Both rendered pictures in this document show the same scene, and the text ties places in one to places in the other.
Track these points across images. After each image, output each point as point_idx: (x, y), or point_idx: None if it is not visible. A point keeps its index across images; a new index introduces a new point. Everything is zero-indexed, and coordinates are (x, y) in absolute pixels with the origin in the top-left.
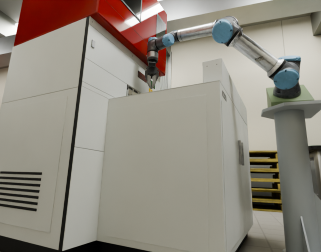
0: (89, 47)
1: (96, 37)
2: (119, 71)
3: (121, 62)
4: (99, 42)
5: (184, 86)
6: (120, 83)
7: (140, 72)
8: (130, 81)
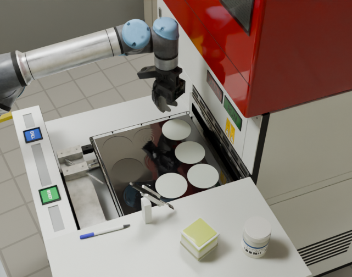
0: (158, 16)
1: (162, 3)
2: (183, 58)
3: (185, 45)
4: (165, 10)
5: (62, 118)
6: (185, 77)
7: (212, 75)
8: (196, 82)
